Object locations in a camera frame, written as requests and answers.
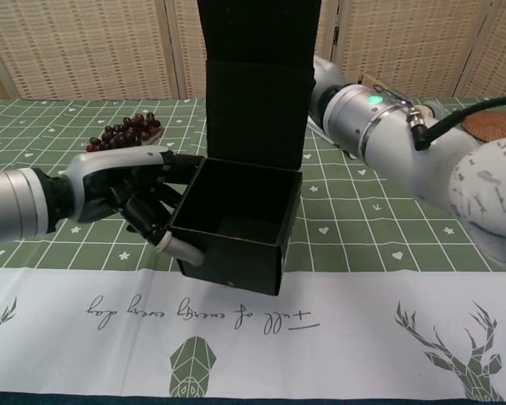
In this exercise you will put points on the woven bamboo folding screen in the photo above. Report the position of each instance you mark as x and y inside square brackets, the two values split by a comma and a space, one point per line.
[109, 42]

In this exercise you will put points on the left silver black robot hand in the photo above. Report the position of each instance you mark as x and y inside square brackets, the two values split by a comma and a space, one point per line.
[109, 181]

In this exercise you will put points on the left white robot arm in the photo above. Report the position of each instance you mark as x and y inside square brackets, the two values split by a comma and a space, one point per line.
[17, 202]

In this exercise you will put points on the round brown woven coaster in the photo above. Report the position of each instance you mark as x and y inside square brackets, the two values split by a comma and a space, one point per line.
[497, 128]

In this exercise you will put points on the white folding stand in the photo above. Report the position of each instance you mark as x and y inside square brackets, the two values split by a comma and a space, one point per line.
[318, 131]

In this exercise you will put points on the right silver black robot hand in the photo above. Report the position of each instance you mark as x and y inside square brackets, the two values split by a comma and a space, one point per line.
[325, 76]

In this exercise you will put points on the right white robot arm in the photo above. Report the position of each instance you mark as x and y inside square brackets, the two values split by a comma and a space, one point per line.
[405, 139]

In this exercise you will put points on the dark red grape bunch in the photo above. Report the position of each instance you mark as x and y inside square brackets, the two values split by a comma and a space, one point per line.
[126, 131]

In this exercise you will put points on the black cardboard box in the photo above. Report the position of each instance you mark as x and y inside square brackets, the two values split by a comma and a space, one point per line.
[257, 126]

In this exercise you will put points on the green grid tablecloth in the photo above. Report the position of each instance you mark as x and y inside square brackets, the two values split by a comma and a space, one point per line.
[362, 236]

